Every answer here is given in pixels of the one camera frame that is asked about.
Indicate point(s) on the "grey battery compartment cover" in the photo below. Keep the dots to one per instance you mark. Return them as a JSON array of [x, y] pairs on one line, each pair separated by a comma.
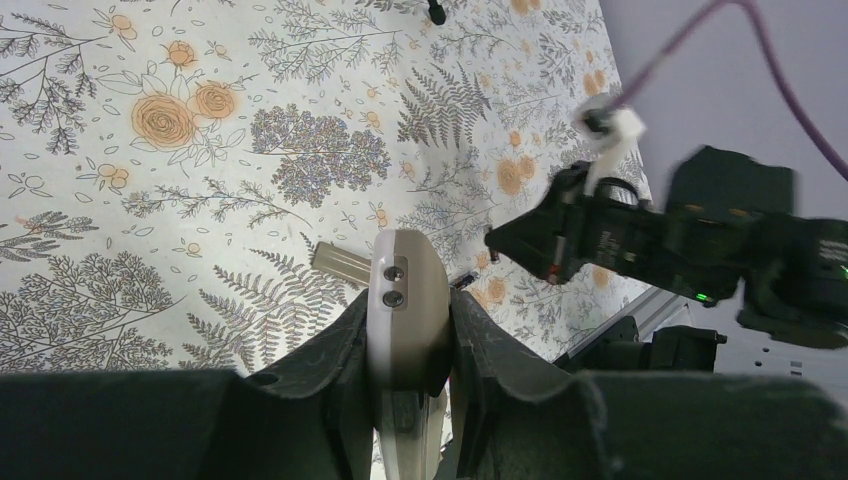
[[342, 264]]

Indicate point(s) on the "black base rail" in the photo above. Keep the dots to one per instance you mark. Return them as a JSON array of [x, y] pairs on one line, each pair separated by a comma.
[[616, 346]]

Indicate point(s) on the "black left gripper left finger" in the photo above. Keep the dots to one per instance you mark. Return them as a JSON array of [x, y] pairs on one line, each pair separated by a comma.
[[306, 416]]

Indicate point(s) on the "white remote control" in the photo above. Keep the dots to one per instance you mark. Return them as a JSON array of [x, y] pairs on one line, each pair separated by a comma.
[[408, 348]]

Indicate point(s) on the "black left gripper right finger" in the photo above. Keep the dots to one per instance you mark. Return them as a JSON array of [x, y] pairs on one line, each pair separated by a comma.
[[517, 416]]

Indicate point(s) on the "floral table mat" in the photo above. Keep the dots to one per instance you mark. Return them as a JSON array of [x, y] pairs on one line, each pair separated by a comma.
[[168, 167]]

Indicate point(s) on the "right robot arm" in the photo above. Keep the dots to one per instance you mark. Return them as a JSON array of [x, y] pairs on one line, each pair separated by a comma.
[[727, 230]]

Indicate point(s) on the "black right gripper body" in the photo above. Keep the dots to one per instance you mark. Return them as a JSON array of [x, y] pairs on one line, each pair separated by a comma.
[[569, 229]]

